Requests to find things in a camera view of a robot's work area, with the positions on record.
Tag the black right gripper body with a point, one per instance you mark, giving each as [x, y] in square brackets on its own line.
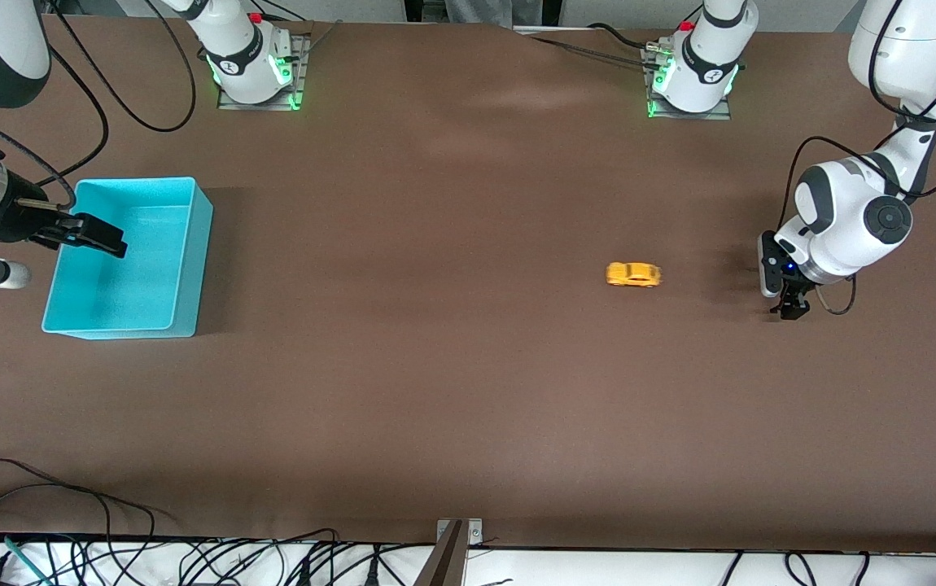
[22, 221]

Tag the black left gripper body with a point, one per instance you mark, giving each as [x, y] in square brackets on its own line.
[795, 295]

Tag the yellow beetle toy car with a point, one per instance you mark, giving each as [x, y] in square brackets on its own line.
[633, 274]

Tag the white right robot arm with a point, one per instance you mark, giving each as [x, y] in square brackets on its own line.
[240, 49]

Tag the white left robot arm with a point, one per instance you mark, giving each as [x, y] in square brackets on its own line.
[842, 220]

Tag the teal plastic bin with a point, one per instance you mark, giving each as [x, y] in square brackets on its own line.
[134, 277]

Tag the person in grey trousers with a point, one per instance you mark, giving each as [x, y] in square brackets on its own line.
[484, 10]

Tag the dark mounting bar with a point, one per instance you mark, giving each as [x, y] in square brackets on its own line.
[445, 561]

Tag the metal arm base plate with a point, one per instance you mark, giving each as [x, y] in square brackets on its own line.
[692, 115]
[303, 57]

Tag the silver metal bracket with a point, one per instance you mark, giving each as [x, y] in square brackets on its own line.
[474, 531]

